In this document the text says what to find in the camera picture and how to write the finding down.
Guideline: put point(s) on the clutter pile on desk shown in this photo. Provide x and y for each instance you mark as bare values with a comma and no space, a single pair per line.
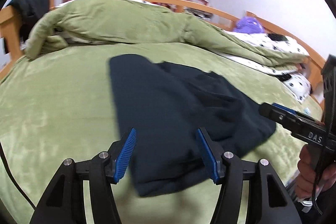
195,12

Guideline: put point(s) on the person right hand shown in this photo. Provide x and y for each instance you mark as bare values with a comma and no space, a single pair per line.
305,180

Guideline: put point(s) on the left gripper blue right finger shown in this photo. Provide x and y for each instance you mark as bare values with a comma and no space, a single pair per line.
211,154

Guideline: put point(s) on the black jacket on headboard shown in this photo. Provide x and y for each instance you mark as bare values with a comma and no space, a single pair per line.
31,11

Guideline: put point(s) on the purple plush toy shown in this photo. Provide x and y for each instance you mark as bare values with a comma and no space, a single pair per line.
248,25

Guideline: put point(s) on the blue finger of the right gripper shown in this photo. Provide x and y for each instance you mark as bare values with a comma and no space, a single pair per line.
265,111
280,112

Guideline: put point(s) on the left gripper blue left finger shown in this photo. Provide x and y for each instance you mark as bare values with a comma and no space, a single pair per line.
120,153

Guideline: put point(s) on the dark navy sweatshirt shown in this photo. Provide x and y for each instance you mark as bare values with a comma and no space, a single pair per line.
166,103

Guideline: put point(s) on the green plush bed sheet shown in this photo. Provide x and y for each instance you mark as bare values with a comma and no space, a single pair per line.
60,106

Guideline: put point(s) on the white floral pillow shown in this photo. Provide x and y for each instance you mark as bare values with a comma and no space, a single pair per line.
298,85

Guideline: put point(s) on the green quilt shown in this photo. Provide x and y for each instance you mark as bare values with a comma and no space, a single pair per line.
136,22

